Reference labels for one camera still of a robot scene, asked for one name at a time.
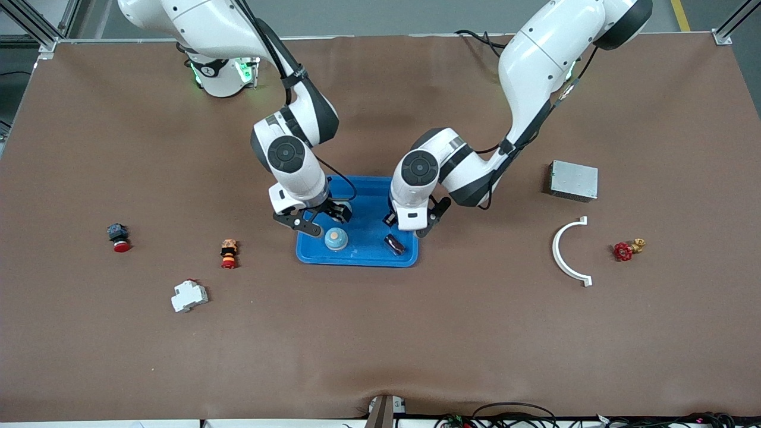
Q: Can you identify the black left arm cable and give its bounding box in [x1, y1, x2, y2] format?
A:
[473, 45, 601, 212]

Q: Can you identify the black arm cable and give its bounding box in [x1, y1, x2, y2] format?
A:
[473, 45, 601, 212]
[235, 0, 357, 206]

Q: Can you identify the white curved plastic bracket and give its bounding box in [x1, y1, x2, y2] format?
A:
[552, 216, 593, 288]

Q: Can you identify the orange striped emergency stop button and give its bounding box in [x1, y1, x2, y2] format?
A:
[219, 238, 240, 270]

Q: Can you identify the black cable bundle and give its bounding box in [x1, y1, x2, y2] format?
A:
[595, 411, 761, 428]

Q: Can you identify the grey metal power supply box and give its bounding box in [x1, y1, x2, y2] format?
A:
[548, 159, 599, 203]

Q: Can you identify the black looped cable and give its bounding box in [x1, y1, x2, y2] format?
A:
[471, 402, 559, 428]

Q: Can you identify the aluminium frame post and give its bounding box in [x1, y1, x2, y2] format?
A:
[0, 0, 81, 60]
[710, 0, 761, 45]

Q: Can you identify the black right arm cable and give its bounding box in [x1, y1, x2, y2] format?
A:
[235, 0, 357, 206]

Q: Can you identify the red mushroom push button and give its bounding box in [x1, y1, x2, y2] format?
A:
[106, 222, 132, 254]

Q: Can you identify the red handle brass valve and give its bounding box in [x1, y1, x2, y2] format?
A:
[613, 238, 646, 263]

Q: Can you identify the blue plastic tray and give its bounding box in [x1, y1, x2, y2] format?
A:
[295, 174, 420, 268]

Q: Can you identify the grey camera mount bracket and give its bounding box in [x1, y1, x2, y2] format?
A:
[364, 394, 408, 428]

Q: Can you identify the white circuit breaker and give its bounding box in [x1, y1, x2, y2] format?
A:
[171, 278, 209, 314]

